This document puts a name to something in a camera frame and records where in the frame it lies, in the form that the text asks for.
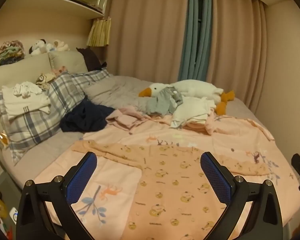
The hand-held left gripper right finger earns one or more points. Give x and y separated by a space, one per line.
216 180

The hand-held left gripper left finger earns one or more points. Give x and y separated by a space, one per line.
81 177

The pink cartoon print top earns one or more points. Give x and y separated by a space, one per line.
170 192

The pink printed blanket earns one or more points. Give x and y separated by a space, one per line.
115 180

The bed with grey sheet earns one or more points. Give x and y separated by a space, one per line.
52 150

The navy garment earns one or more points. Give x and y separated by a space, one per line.
86 117

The white garment with striped hem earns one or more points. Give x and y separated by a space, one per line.
192 110

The pale pink garment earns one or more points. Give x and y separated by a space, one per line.
130 118

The white floor device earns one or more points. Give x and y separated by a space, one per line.
14 215

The folded white garment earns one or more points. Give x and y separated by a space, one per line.
22 108

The plaid pillow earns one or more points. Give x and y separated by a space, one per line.
65 87

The white goose plush toy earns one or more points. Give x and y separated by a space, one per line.
195 87

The grey garment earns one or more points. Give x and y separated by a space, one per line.
161 102

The crumpled white garment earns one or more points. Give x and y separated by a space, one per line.
27 88

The small patterned garment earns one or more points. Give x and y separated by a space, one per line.
45 80

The beige headboard cushion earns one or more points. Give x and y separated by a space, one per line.
70 61
20 72

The dark brown pillow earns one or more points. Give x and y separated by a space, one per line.
91 58

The black and white plush dog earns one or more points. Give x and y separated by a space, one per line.
37 47

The beige curtain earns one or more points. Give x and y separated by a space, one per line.
145 30
235 42

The teal curtain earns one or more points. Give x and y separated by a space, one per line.
193 42

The folded patterned quilt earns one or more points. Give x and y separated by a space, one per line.
8 53

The white wall shelf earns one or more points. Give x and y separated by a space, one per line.
55 2

